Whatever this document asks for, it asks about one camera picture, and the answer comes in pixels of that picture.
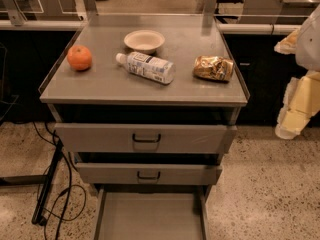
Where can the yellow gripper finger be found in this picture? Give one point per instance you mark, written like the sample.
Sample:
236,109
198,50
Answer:
300,103
288,44

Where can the clear blue-label plastic bottle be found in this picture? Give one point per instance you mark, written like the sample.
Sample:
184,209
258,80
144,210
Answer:
149,67

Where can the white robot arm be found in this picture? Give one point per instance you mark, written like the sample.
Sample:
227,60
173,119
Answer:
307,53

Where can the grey drawer cabinet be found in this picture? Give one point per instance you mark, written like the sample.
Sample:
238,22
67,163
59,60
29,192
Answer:
108,94

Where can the grey bottom drawer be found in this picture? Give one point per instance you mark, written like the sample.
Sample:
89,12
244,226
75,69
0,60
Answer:
151,215

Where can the grey drawer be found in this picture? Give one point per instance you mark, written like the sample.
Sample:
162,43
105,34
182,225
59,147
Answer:
146,138
160,174
151,215

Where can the grey middle drawer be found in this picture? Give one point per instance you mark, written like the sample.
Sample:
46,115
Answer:
160,174

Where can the grey top drawer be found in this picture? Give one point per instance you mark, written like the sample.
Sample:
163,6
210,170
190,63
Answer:
146,138

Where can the gold crumpled chip bag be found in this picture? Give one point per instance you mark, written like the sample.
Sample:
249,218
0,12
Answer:
215,68

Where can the white paper bowl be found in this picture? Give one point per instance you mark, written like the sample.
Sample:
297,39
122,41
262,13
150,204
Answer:
144,41

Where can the orange fruit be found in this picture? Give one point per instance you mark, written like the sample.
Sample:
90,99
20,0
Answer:
79,57

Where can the black table leg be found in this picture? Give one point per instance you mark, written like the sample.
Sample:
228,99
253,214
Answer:
45,181

